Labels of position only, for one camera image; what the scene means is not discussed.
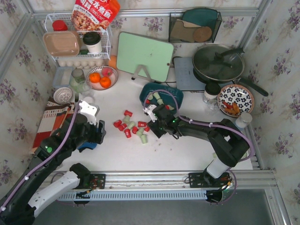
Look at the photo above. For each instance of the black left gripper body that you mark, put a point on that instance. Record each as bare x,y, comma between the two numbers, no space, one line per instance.
100,132

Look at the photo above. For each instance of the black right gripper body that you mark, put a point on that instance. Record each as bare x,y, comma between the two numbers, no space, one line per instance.
158,121

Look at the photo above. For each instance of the blue cloth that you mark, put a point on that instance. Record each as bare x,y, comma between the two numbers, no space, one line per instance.
87,145

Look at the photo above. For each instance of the teal plastic storage basket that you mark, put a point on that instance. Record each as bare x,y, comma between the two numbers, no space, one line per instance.
166,97

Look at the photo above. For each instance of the red capsule top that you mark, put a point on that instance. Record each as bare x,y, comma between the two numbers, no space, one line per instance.
128,113

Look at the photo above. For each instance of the clear plastic cup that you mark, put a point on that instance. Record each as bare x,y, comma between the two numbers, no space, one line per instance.
212,107

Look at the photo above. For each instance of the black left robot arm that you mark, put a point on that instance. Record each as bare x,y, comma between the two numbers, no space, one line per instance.
24,202

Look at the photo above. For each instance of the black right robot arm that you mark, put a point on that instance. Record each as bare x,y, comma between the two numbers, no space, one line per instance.
229,144

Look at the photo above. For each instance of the small white basket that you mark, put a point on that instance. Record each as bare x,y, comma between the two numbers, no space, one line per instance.
62,95

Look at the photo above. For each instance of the clear storage box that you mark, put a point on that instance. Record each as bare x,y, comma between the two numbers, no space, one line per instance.
62,77

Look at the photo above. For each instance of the paper coffee cup black lid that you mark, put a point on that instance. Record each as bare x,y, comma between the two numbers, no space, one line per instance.
211,91

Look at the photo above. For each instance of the striped red placemat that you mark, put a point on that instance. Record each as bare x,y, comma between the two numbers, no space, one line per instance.
52,119

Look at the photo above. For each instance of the green glass jar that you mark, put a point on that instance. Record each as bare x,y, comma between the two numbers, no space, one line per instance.
77,78

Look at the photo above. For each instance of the grey induction cooker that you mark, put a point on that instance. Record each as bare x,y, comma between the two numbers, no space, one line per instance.
184,75

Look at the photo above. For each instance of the orange fruit right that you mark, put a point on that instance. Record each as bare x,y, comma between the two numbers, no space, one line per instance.
105,82

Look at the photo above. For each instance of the orange fruit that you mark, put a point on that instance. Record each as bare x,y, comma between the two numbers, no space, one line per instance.
105,82
95,77

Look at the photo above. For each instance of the orange fruit left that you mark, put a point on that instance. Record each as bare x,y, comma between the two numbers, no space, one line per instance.
95,77

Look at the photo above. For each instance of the fruit bowl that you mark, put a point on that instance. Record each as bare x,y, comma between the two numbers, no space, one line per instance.
97,86

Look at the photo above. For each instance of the metal cutting board stand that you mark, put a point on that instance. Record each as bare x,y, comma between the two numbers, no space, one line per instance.
141,72

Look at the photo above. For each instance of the red apple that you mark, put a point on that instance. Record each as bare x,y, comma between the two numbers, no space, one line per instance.
107,71

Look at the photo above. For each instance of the egg tray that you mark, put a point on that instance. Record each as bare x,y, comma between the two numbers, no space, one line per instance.
81,63

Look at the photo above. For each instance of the orange sponge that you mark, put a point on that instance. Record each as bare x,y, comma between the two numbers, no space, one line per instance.
113,61

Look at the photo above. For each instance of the carrot pieces on plate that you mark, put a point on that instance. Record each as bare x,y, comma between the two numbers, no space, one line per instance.
231,108

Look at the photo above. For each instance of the floral patterned plate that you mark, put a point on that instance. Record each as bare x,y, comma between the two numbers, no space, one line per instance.
238,94

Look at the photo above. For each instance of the black frying pan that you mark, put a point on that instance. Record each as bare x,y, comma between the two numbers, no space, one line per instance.
211,72

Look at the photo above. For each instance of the green cutting board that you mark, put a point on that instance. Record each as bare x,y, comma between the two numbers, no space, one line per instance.
134,50

